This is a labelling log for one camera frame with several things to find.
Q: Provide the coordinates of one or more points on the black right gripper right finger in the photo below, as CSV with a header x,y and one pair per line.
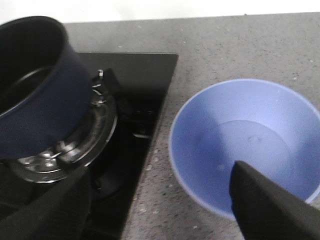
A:
x,y
265,211

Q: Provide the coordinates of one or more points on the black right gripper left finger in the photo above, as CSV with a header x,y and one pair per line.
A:
x,y
59,214

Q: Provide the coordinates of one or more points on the light blue bowl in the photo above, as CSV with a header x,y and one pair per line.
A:
x,y
267,125

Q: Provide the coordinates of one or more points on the black pot support grate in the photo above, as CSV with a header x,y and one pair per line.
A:
x,y
85,143

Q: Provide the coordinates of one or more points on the dark blue cooking pot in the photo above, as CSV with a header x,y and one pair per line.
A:
x,y
45,89

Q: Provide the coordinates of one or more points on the black glass gas stove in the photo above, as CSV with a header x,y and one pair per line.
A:
x,y
144,79

